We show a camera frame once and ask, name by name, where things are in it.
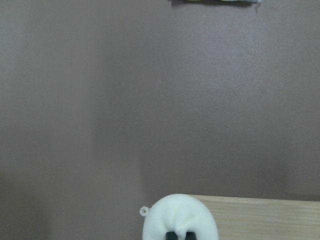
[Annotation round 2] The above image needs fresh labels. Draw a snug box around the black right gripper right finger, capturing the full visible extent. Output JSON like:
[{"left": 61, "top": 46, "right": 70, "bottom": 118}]
[{"left": 185, "top": 232, "right": 196, "bottom": 240}]

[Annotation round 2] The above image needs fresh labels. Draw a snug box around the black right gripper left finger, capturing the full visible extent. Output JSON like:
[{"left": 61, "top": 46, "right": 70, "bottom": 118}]
[{"left": 165, "top": 231, "right": 177, "bottom": 240}]

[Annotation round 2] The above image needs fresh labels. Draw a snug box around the grey folded cloth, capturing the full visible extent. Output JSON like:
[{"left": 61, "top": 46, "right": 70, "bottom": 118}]
[{"left": 177, "top": 0, "right": 263, "bottom": 5}]

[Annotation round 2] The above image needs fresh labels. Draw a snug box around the wooden cutting board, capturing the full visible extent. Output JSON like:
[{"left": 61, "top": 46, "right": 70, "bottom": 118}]
[{"left": 196, "top": 195, "right": 320, "bottom": 240}]

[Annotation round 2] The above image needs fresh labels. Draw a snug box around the white steamed bun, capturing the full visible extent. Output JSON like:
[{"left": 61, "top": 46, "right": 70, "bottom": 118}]
[{"left": 139, "top": 193, "right": 219, "bottom": 240}]

